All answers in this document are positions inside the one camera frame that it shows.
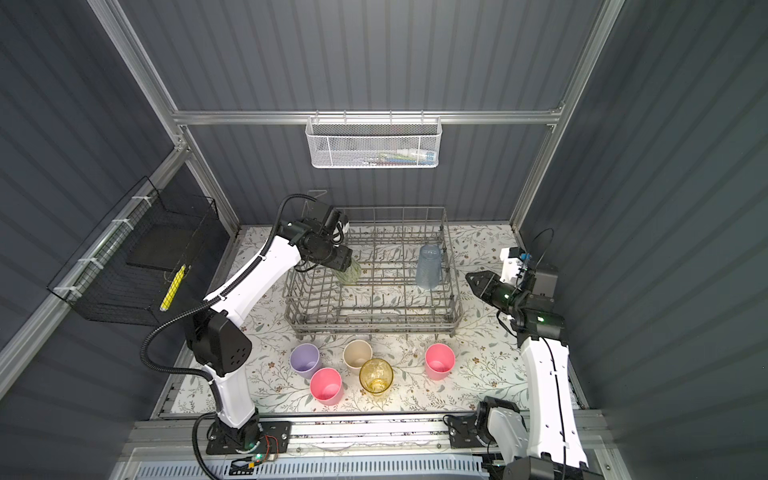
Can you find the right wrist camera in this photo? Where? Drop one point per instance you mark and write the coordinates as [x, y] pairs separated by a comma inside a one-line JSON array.
[[515, 262]]

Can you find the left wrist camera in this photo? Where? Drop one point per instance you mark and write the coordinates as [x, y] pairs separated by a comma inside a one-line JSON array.
[[336, 225]]

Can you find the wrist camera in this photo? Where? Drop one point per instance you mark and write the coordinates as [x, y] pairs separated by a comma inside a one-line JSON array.
[[336, 225], [515, 262]]

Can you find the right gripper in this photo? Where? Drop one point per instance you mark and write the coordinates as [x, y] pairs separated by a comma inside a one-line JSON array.
[[486, 287]]

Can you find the pink cup front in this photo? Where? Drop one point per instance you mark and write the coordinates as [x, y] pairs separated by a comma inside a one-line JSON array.
[[326, 386]]

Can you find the pink cup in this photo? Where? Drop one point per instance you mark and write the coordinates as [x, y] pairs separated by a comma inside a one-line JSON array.
[[326, 386], [439, 361]]

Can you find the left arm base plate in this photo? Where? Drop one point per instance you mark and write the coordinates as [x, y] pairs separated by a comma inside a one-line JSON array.
[[271, 437]]

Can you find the yellow brush in basket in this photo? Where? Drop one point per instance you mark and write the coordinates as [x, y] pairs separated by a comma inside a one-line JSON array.
[[173, 288]]

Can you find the purple cup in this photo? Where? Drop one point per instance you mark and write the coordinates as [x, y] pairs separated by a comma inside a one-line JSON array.
[[305, 360]]

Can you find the white vented strip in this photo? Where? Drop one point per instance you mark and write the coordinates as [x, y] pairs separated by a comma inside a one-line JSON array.
[[440, 466]]

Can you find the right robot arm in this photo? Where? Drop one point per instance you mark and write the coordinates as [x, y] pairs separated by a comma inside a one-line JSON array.
[[547, 445]]

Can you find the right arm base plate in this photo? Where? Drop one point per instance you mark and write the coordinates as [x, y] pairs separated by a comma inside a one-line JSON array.
[[465, 432]]

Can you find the green transparent cup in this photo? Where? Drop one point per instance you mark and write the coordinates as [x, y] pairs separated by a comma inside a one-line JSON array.
[[351, 275]]

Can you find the yellow transparent cup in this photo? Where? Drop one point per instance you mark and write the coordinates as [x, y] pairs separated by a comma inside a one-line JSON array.
[[376, 376]]

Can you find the grey wire dish rack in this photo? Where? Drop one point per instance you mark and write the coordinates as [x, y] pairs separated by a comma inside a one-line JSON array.
[[386, 241]]

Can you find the white mesh wall basket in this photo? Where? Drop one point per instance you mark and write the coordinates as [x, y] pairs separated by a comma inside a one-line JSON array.
[[333, 145]]

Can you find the items in white basket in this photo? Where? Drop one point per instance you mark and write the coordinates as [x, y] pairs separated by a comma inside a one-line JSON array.
[[403, 157]]

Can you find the black wire wall basket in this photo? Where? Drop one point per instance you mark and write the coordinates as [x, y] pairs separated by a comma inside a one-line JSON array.
[[122, 275]]

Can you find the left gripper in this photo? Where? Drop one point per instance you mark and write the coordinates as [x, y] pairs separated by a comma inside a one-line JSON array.
[[343, 258]]

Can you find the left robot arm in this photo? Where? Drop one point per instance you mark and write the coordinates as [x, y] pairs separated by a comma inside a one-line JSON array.
[[215, 336]]

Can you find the beige cup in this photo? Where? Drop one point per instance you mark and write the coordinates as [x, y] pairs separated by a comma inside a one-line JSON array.
[[356, 353]]

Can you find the blue-grey transparent cup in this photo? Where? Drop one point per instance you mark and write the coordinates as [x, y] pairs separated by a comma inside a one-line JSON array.
[[429, 267]]

